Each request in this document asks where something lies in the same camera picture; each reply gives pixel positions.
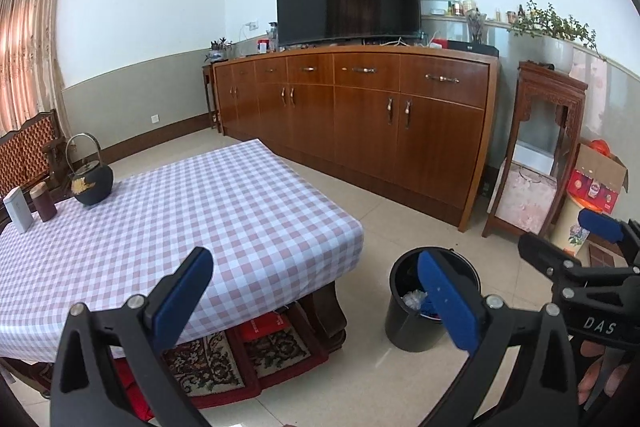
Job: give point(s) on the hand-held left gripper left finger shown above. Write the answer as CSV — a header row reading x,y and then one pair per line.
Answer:
x,y
182,292

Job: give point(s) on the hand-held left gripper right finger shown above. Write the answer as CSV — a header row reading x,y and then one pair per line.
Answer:
x,y
447,302

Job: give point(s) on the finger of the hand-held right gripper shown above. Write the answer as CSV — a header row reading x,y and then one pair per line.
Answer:
x,y
600,224
550,254

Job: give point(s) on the white plastic bag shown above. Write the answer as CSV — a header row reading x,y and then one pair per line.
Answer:
x,y
414,299

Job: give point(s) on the black plastic bucket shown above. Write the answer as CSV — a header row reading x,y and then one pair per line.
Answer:
x,y
405,329

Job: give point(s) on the person's right hand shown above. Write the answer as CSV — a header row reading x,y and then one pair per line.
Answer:
x,y
597,372

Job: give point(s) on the cream floral pedal bin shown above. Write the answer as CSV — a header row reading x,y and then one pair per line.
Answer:
x,y
570,227

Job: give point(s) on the red printed cardboard box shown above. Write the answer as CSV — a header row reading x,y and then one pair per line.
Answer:
x,y
597,184

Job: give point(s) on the pink floral bag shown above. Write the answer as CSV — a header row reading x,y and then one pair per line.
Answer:
x,y
525,202

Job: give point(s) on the red patterned rug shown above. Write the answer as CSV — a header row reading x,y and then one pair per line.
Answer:
x,y
210,362

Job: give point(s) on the orange bag in cardboard box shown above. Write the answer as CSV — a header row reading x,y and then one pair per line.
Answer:
x,y
600,148

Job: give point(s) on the checkered tablecloth table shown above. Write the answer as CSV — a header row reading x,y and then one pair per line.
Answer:
x,y
200,207

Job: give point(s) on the white storage box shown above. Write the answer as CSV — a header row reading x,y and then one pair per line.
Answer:
x,y
532,157

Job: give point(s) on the black iron teapot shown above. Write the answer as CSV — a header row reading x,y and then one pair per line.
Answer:
x,y
92,187

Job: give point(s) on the carved wooden plant stand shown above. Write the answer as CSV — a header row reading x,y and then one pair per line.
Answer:
x,y
550,92

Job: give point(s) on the wooden sideboard cabinet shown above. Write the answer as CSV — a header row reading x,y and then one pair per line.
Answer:
x,y
425,142

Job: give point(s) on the dark red canister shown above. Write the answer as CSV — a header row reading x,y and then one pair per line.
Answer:
x,y
43,204

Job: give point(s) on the large plant in white pot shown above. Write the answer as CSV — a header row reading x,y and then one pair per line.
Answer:
x,y
555,54

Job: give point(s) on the black set-top box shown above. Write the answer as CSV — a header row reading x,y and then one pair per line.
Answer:
x,y
472,49

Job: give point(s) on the glass vase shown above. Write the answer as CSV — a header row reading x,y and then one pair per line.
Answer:
x,y
476,27

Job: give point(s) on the small plant in patterned pot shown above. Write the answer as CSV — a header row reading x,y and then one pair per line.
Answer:
x,y
218,55

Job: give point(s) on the small red box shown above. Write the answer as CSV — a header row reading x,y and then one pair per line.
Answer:
x,y
263,47

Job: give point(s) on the beige curtain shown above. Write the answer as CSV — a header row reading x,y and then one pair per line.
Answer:
x,y
25,47

